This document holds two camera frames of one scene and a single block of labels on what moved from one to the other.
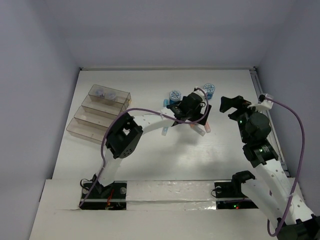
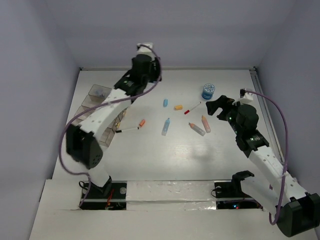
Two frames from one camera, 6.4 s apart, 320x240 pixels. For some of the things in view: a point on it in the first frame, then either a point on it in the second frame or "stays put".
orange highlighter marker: x=207 y=127 stays put
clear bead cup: x=99 y=92 stays put
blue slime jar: x=209 y=89 stays put
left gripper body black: x=195 y=115 -> x=153 y=73
